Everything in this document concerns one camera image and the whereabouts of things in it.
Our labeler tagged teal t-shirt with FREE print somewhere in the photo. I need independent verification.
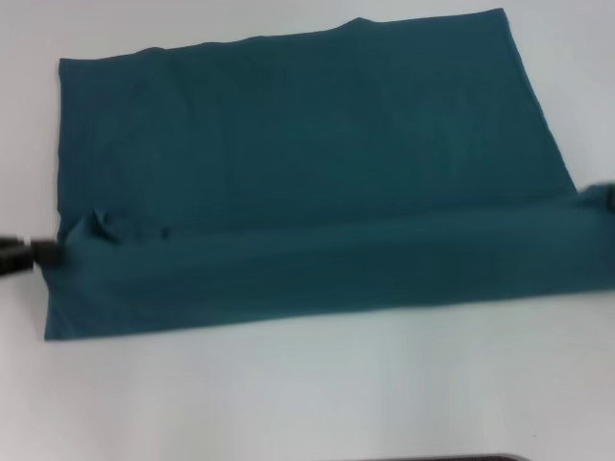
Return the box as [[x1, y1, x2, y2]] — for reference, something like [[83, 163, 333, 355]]
[[42, 7, 615, 342]]

